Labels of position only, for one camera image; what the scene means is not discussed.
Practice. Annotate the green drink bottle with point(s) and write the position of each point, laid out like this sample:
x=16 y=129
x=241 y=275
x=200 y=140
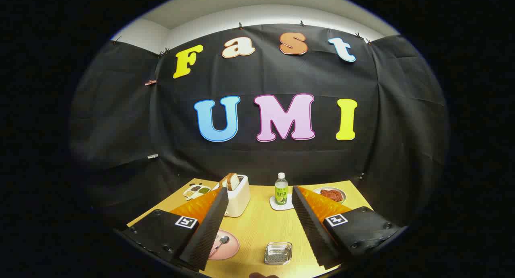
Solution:
x=281 y=191

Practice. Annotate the metal drain basket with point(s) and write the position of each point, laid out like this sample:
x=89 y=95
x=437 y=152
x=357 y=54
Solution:
x=278 y=254

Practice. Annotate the panda condiment dish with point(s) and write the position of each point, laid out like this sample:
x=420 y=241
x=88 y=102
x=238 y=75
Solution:
x=197 y=190

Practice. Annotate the row of black cloth clips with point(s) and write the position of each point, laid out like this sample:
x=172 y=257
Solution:
x=240 y=26

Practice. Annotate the pink plate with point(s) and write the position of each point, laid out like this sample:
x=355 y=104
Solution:
x=229 y=250

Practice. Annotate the white toaster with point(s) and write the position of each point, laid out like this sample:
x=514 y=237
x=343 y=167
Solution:
x=239 y=199

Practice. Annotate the pink cloth clip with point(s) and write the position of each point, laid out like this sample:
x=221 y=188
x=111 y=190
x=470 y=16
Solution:
x=150 y=83

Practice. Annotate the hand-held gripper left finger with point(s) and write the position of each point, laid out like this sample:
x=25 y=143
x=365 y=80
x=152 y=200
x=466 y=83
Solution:
x=209 y=229

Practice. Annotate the white coaster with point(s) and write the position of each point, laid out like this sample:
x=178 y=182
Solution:
x=280 y=206

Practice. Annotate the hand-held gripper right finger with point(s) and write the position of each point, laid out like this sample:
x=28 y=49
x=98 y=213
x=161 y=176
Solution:
x=312 y=225

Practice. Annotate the white plate with food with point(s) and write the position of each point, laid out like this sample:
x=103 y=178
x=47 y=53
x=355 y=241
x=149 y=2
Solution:
x=333 y=194

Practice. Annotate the bread slice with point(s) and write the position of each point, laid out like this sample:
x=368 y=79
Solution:
x=223 y=182
x=233 y=182

